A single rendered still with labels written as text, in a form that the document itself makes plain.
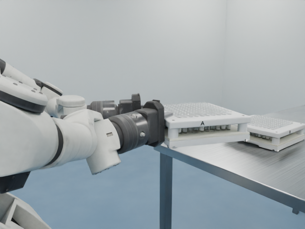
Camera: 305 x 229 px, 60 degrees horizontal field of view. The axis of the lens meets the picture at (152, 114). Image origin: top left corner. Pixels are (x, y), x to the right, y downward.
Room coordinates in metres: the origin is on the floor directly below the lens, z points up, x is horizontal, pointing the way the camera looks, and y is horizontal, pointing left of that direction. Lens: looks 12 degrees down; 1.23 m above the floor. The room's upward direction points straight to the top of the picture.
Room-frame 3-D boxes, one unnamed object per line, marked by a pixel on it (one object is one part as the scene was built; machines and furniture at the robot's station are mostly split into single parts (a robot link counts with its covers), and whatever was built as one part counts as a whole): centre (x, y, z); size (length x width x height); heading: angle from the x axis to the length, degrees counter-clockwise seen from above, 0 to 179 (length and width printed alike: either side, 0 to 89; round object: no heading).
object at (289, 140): (1.12, -0.49, 0.90); 0.24 x 0.24 x 0.02; 39
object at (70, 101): (0.82, 0.26, 1.07); 0.13 x 0.07 x 0.09; 35
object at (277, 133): (1.12, -0.49, 0.95); 0.25 x 0.24 x 0.02; 39
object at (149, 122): (0.64, 0.03, 1.06); 0.12 x 0.10 x 0.13; 139
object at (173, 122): (0.81, -0.13, 1.06); 0.25 x 0.24 x 0.02; 17
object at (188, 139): (0.80, -0.12, 1.02); 0.24 x 0.24 x 0.02; 17
